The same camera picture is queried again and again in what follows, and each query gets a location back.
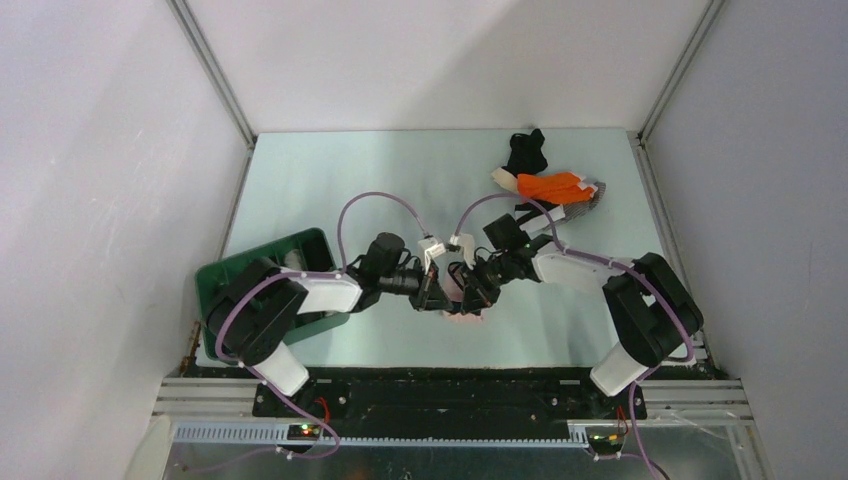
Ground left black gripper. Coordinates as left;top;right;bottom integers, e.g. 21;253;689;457
379;258;453;313

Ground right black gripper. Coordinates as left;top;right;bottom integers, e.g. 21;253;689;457
457;252;514;314

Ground light pink underwear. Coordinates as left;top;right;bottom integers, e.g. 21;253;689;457
442;278;486;325

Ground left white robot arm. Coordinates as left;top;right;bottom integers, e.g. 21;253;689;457
203;232;452;417

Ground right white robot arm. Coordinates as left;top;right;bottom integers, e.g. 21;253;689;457
449;214;704;418

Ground black white striped underwear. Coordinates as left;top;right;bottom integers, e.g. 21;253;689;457
514;203;566;234

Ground cream underwear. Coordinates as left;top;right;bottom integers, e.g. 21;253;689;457
491;167;518;194

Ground grey mesh underwear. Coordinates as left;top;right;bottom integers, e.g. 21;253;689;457
562;181;607;223

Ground orange underwear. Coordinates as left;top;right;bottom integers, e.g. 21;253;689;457
517;172;599;205

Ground rolled white underwear in tray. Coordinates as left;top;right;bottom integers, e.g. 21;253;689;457
283;249;303;270

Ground green divided storage tray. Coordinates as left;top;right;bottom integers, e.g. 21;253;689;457
194;228;349;344

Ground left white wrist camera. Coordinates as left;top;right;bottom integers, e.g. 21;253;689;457
417;236;447;273

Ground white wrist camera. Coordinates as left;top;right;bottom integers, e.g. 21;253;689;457
417;236;447;273
448;233;476;269

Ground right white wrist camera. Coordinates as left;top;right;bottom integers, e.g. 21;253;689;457
448;233;476;269

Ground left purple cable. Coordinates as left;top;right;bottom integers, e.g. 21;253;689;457
213;192;432;461

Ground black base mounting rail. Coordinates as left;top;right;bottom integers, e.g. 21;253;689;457
292;367;647;441

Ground left aluminium frame post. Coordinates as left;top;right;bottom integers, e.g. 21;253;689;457
165;0;258;151

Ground aluminium frame post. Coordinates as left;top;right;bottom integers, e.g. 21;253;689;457
637;0;727;148
165;0;258;151

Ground right aluminium frame post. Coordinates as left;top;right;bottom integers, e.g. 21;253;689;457
637;0;727;148

